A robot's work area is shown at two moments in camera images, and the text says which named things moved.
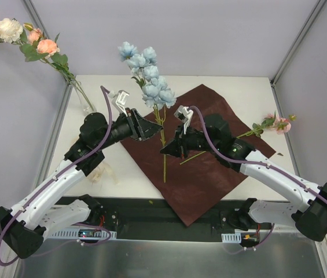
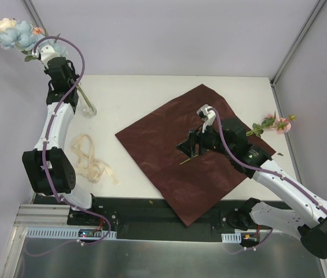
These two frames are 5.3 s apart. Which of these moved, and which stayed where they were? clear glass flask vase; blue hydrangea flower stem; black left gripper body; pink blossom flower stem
Moved: blue hydrangea flower stem; black left gripper body
Stayed: clear glass flask vase; pink blossom flower stem
